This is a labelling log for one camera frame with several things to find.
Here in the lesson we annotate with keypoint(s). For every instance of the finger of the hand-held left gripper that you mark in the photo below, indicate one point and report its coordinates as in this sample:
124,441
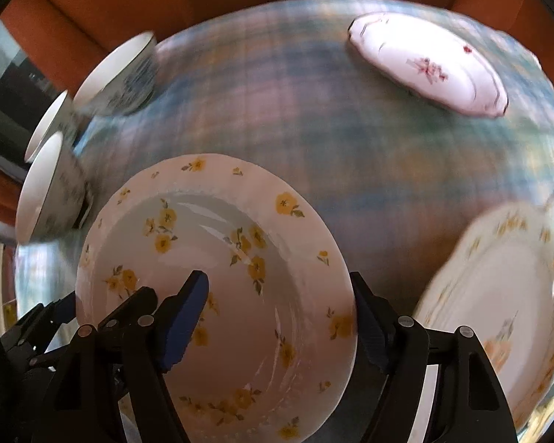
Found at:
64,309

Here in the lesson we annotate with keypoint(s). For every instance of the glass window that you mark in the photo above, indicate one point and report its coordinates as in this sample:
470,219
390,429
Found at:
14,78

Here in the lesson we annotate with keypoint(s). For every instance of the pink floral white plate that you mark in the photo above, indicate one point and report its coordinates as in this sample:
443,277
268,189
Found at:
424,50

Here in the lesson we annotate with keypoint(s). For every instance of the white round plate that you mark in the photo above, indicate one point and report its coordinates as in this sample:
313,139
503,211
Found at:
46,189

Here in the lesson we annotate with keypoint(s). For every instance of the yellow floral white plate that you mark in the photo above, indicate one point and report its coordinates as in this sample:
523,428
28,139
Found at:
503,286
258,221

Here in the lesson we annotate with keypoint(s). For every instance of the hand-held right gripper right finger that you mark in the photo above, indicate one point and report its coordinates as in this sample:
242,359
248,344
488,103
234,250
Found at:
373,332

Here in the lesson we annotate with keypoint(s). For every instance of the blue plaid tablecloth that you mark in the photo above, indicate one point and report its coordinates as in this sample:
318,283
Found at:
281,115

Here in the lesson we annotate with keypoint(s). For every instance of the white bowl blue pattern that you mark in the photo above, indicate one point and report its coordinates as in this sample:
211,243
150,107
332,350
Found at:
115,74
51,120

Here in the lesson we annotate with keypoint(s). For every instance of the narrow orange curtain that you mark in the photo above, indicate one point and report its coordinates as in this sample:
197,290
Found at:
2,189

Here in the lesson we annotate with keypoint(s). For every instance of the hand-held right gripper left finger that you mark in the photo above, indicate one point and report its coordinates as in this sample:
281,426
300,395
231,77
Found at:
184,327

